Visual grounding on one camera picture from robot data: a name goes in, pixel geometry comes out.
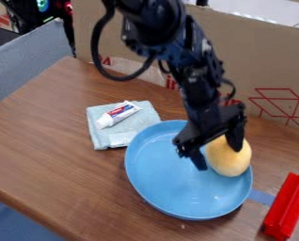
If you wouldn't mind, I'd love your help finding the brown cardboard box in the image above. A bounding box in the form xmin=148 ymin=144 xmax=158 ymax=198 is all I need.
xmin=72 ymin=0 xmax=299 ymax=129

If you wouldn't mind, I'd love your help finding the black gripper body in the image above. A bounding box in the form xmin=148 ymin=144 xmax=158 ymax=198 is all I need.
xmin=172 ymin=101 xmax=246 ymax=157

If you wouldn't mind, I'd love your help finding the light blue folded cloth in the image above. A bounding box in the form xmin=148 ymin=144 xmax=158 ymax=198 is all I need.
xmin=87 ymin=101 xmax=160 ymax=150

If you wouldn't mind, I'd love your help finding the white toothpaste tube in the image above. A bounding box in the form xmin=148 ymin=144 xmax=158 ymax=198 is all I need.
xmin=96 ymin=101 xmax=140 ymax=130

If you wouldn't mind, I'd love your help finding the black machine with lights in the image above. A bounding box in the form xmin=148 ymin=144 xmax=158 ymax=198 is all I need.
xmin=0 ymin=0 xmax=75 ymax=54

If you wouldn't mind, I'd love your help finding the red plastic block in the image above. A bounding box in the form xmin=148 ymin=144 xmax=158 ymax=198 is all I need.
xmin=263 ymin=172 xmax=299 ymax=241

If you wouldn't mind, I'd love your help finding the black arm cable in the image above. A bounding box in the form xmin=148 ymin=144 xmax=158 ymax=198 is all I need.
xmin=90 ymin=0 xmax=158 ymax=83

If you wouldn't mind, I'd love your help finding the yellow ball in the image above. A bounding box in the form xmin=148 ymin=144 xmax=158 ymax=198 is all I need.
xmin=204 ymin=136 xmax=251 ymax=177

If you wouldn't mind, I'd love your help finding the blue plate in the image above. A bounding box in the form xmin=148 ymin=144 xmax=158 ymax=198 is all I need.
xmin=124 ymin=120 xmax=253 ymax=220

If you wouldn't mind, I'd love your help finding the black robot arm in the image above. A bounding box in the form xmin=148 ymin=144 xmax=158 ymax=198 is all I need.
xmin=116 ymin=0 xmax=246 ymax=170

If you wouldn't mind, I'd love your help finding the blue tape strip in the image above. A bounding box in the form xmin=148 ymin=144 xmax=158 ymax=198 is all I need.
xmin=249 ymin=189 xmax=275 ymax=206

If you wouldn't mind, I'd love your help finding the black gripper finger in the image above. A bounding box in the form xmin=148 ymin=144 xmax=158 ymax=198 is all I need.
xmin=190 ymin=149 xmax=207 ymax=170
xmin=224 ymin=121 xmax=246 ymax=153

